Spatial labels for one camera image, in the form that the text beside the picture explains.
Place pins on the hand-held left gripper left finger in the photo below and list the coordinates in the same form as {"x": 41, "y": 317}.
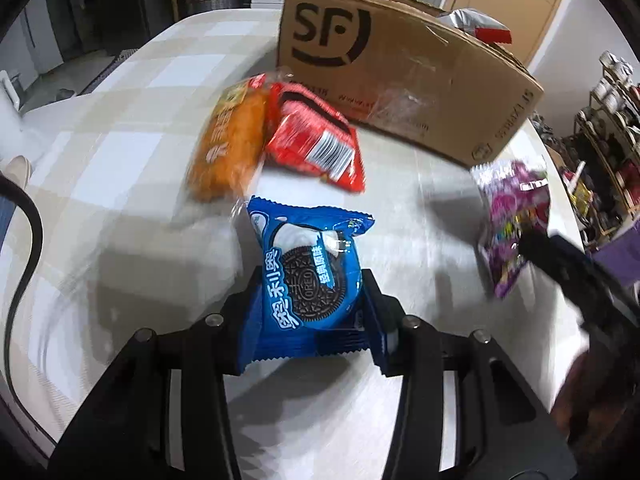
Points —
{"x": 248, "y": 355}

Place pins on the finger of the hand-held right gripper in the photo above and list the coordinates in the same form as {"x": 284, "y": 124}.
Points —
{"x": 555, "y": 260}

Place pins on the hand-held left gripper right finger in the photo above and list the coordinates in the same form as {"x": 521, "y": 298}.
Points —
{"x": 380, "y": 352}

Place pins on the purple candy packet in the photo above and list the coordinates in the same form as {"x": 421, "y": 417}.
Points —
{"x": 505, "y": 210}

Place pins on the blue cookie packet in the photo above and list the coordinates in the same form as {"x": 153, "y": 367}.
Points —
{"x": 310, "y": 280}

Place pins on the brown cardboard box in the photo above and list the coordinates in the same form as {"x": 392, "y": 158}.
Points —
{"x": 400, "y": 75}

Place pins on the red white snack packet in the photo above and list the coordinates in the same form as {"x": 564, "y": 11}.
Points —
{"x": 470, "y": 20}

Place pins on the purple cloth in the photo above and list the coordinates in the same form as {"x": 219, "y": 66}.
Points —
{"x": 620, "y": 255}

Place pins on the cluttered storage rack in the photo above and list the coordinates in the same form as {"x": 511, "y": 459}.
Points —
{"x": 610, "y": 125}

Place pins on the checked tablecloth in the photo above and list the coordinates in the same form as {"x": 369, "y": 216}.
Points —
{"x": 150, "y": 185}

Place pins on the orange snack packet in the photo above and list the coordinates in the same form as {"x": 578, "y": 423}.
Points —
{"x": 225, "y": 150}

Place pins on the small red snack packet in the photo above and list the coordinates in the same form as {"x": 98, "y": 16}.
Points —
{"x": 310, "y": 140}

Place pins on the wooden door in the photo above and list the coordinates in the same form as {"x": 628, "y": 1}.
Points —
{"x": 515, "y": 0}

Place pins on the blue beige object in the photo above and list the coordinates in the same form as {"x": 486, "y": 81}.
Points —
{"x": 5, "y": 217}

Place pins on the dark floor mat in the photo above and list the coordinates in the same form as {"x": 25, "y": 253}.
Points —
{"x": 107, "y": 67}

